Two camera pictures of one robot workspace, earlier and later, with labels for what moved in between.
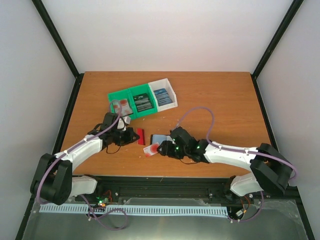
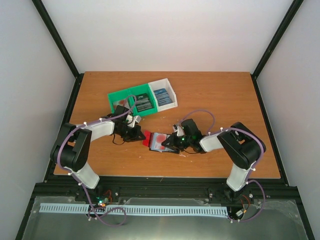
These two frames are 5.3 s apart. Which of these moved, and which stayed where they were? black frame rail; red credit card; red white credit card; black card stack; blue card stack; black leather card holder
Moved: red credit card; red white credit card
Stayed: blue card stack; black frame rail; black card stack; black leather card holder
